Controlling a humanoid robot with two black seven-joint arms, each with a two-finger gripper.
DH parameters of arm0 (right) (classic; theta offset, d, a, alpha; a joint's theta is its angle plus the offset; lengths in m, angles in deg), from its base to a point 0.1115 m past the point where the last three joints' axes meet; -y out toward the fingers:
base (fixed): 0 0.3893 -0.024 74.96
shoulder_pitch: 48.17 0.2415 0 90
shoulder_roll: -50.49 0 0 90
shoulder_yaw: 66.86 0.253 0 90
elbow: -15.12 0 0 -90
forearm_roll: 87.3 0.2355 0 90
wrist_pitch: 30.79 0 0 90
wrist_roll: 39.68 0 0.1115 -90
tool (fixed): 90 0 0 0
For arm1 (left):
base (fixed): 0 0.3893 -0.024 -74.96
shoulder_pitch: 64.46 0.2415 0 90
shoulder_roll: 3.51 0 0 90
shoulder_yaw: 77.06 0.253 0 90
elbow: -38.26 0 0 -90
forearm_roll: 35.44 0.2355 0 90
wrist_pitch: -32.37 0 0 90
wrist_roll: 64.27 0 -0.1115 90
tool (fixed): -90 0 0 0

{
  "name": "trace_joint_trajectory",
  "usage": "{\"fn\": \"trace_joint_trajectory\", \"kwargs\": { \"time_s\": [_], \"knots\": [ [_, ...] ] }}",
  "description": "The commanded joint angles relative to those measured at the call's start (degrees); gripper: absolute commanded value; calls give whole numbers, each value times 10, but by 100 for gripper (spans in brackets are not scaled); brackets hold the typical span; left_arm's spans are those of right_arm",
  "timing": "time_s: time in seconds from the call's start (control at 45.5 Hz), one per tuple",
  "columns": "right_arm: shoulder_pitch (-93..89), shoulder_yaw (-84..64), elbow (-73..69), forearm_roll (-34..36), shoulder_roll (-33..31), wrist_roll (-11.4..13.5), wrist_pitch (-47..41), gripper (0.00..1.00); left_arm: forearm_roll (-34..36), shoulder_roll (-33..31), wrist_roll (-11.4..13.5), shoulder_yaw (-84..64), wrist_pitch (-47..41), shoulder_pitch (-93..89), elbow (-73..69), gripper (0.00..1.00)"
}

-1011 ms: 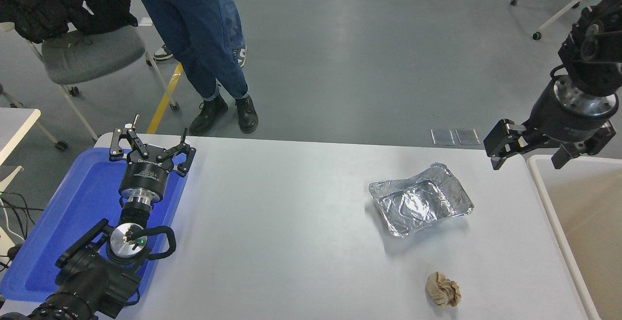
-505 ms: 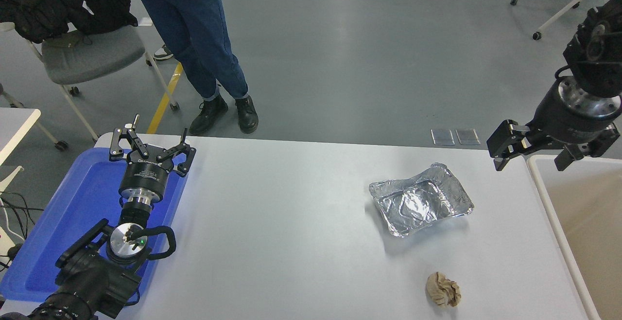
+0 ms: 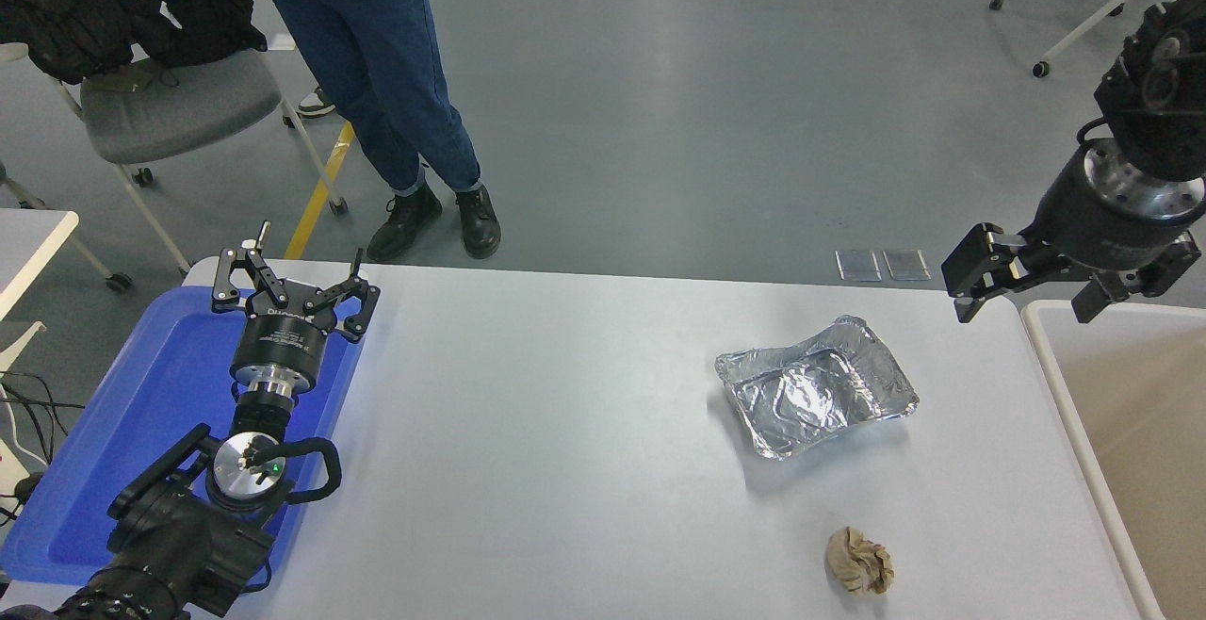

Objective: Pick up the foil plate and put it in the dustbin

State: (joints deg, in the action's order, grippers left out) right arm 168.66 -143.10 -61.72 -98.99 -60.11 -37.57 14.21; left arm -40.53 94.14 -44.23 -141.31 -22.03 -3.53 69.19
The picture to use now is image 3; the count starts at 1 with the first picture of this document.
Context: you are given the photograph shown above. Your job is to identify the grey seat white-legged chair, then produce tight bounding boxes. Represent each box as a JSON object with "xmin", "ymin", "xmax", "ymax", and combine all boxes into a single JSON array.
[{"xmin": 0, "ymin": 41, "xmax": 350, "ymax": 277}]

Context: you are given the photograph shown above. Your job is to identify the white power strip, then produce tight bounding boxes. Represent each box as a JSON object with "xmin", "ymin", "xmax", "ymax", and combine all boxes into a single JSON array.
[{"xmin": 0, "ymin": 436, "xmax": 48, "ymax": 508}]

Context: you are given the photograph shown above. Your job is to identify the small white side table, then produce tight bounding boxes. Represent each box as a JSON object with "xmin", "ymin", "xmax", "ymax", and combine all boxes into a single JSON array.
[{"xmin": 0, "ymin": 208, "xmax": 81, "ymax": 319}]

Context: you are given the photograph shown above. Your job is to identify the blue plastic tray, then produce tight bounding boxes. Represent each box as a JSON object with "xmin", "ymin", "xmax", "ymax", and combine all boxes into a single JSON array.
[{"xmin": 0, "ymin": 285, "xmax": 367, "ymax": 587}]

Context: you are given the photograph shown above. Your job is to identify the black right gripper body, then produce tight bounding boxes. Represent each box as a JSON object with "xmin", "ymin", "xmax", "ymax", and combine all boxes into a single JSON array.
[{"xmin": 1025, "ymin": 151, "xmax": 1202, "ymax": 272}]

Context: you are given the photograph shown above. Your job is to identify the white rolling chair base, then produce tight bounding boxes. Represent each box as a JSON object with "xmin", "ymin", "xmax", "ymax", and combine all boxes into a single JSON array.
[{"xmin": 987, "ymin": 0, "xmax": 1206, "ymax": 79}]

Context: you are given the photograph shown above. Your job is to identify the black cable bundle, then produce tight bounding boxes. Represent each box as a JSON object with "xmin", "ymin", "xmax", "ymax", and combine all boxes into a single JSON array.
[{"xmin": 0, "ymin": 370, "xmax": 86, "ymax": 519}]

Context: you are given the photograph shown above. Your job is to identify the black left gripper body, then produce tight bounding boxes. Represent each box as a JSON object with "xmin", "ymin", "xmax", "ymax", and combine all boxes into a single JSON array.
[{"xmin": 231, "ymin": 283, "xmax": 335, "ymax": 385}]

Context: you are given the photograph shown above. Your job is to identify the white bracket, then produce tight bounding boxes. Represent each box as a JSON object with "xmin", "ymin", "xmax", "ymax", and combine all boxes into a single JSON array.
[{"xmin": 0, "ymin": 320, "xmax": 46, "ymax": 376}]

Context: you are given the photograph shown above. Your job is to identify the large pale bin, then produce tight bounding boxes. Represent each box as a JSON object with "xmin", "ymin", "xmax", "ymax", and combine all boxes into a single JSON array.
[{"xmin": 1021, "ymin": 300, "xmax": 1206, "ymax": 620}]

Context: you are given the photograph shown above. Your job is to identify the foil tray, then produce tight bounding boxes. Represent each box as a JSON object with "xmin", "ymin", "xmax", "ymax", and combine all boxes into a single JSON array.
[{"xmin": 714, "ymin": 315, "xmax": 921, "ymax": 462}]

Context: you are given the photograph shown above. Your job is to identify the clear floor plate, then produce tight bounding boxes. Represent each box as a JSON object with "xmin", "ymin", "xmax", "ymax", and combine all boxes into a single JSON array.
[
  {"xmin": 883, "ymin": 249, "xmax": 932, "ymax": 282},
  {"xmin": 836, "ymin": 250, "xmax": 883, "ymax": 283}
]

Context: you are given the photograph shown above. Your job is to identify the crumpled tan paper ball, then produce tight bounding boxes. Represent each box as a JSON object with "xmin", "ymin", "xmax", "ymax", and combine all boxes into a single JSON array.
[{"xmin": 825, "ymin": 527, "xmax": 895, "ymax": 597}]

